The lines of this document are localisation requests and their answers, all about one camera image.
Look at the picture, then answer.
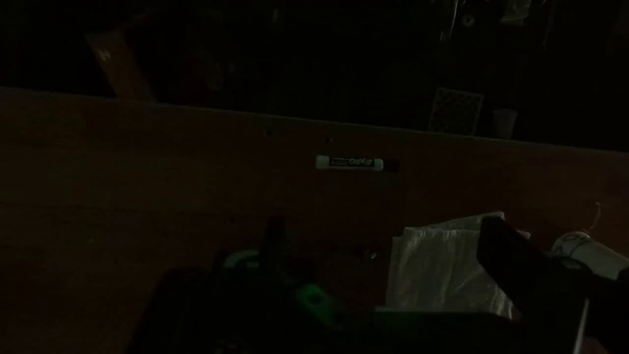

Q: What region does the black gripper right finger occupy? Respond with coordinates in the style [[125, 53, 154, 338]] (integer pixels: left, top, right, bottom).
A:
[[475, 214, 591, 354]]

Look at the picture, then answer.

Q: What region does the dark mesh panel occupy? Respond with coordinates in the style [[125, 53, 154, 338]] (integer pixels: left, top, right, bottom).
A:
[[426, 84, 487, 137]]

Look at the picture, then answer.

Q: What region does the white label sticker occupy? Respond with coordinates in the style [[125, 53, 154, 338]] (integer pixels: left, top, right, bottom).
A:
[[314, 153, 386, 175]]

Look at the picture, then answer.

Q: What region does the white towel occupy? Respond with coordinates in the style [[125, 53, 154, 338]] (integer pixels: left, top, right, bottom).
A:
[[382, 210, 520, 318]]

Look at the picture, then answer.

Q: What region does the small white background cup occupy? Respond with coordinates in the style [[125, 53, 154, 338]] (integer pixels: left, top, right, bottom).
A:
[[490, 106, 520, 139]]

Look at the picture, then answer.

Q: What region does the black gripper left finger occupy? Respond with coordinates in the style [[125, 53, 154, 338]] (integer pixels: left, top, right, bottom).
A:
[[260, 214, 290, 281]]

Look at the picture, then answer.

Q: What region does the brown cardboard piece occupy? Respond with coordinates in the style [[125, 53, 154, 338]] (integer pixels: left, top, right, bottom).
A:
[[82, 21, 160, 104]]

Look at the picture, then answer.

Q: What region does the white paper cup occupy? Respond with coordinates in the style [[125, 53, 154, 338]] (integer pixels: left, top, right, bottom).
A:
[[547, 230, 629, 283]]

